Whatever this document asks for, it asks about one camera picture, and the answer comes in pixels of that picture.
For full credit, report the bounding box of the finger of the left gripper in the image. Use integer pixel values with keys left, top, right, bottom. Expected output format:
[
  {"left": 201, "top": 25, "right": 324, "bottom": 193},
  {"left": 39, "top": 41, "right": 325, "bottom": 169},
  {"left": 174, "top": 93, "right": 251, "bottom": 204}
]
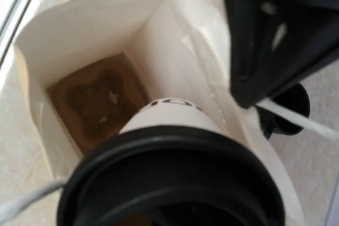
[{"left": 224, "top": 0, "right": 338, "bottom": 109}]

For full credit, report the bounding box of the brown paper bag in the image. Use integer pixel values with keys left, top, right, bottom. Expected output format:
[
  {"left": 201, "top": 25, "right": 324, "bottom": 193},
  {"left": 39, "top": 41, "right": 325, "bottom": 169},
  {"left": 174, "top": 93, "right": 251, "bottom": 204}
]
[{"left": 0, "top": 0, "right": 339, "bottom": 226}]

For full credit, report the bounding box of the cardboard cup carrier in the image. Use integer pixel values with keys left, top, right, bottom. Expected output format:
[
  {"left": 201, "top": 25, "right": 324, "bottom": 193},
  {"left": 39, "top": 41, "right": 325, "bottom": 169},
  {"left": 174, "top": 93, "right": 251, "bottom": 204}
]
[{"left": 48, "top": 53, "right": 150, "bottom": 154}]

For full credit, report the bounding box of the dark green mug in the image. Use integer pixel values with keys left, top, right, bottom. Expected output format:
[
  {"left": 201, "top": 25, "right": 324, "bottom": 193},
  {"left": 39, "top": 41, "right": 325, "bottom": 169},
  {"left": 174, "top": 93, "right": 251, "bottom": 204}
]
[{"left": 256, "top": 83, "right": 310, "bottom": 139}]

